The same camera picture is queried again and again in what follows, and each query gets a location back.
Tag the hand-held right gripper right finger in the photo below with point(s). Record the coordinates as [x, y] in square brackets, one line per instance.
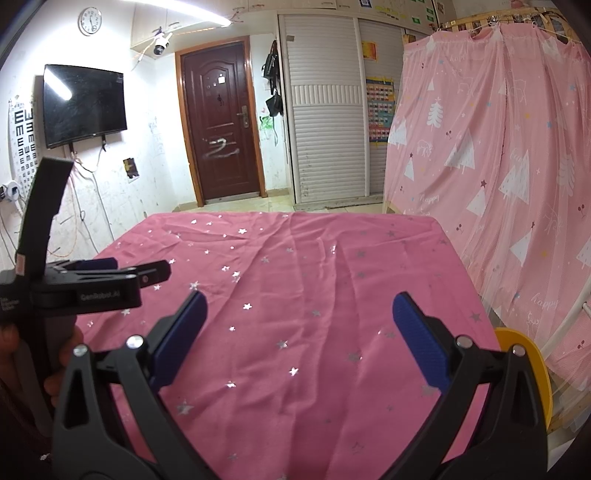
[420, 341]

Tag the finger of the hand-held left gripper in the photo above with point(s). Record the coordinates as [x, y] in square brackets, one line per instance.
[92, 264]
[152, 273]

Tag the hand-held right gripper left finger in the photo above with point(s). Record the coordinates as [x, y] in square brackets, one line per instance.
[180, 332]

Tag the yellow plastic basin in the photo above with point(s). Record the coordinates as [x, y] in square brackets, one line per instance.
[531, 364]

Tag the person's left hand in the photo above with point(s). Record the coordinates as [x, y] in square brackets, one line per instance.
[53, 386]

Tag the white power adapter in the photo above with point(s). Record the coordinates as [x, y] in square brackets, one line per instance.
[11, 191]

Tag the pink starred tablecloth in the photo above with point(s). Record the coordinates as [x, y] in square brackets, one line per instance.
[300, 300]

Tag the eye chart poster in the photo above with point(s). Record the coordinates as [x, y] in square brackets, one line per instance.
[25, 138]

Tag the dark red door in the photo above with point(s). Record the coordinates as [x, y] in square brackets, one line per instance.
[217, 129]

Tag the small black hanging bag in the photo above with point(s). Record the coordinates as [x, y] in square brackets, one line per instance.
[274, 104]

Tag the white louvred wardrobe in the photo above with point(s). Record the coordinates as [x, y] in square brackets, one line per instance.
[323, 138]

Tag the colour chart poster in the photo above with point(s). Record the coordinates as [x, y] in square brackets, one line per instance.
[381, 110]

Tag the yellow orange poster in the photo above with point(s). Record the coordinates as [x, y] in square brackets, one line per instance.
[369, 50]

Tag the broken wall socket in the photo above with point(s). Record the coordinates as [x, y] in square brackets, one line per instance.
[130, 168]

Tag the black wall television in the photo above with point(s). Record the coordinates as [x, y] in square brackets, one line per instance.
[83, 106]

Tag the white security camera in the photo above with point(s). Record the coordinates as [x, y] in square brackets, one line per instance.
[159, 46]

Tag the round wall clock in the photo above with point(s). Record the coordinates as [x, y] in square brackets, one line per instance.
[90, 21]

